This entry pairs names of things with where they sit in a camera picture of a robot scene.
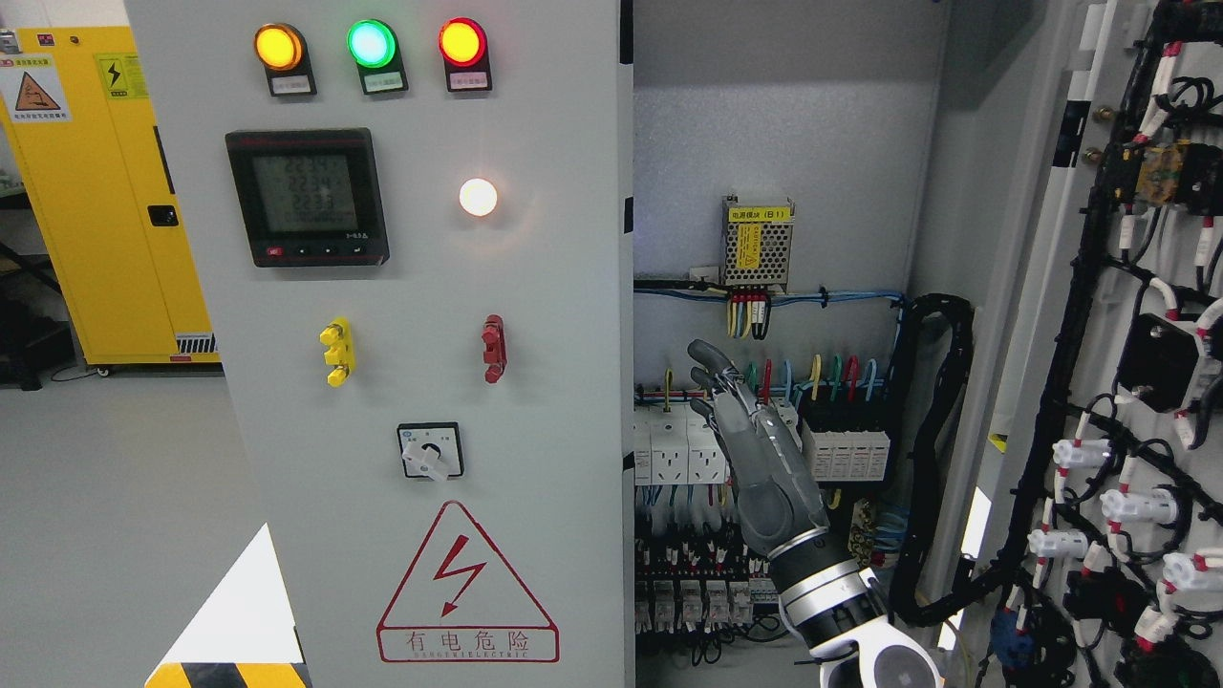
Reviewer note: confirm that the red indicator lamp left door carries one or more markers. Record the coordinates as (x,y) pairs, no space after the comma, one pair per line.
(465,57)

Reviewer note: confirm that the yellow indicator lamp left door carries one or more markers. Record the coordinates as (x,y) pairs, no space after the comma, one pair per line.
(285,57)

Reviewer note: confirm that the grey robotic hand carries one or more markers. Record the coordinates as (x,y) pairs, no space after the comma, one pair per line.
(782,516)

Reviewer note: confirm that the white indicator lamp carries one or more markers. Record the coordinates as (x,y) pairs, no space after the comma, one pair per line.
(478,197)

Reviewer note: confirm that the red terminal block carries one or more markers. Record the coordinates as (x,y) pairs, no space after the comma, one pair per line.
(494,355)

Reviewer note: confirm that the black digital power meter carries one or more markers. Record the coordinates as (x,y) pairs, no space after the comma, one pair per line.
(309,198)

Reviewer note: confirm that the white breaker and socket row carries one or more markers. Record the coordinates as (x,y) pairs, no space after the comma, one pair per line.
(675,446)

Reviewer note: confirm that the yellow safety cabinet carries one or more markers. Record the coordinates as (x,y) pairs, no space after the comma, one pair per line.
(84,133)

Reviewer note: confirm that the lower relay terminal row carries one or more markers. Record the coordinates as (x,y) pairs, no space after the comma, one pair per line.
(699,580)

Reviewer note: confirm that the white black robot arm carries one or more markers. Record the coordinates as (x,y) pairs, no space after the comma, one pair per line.
(829,606)

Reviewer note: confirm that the red electric hazard sign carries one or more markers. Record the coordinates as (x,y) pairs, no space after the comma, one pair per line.
(460,601)

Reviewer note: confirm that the green indicator lamp left door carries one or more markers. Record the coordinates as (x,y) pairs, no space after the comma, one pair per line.
(377,57)

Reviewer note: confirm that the perforated metal power supply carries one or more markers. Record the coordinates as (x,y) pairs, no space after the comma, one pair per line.
(757,242)

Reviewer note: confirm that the grey cabinet door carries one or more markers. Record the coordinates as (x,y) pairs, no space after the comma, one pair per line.
(544,447)
(1074,201)

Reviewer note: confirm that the black surge protector block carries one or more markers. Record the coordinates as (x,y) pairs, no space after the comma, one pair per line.
(846,441)

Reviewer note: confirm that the yellow terminal block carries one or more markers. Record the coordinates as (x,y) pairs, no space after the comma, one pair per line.
(338,341)

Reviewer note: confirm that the white rotary selector switch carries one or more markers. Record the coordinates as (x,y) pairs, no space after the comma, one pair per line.
(431,450)

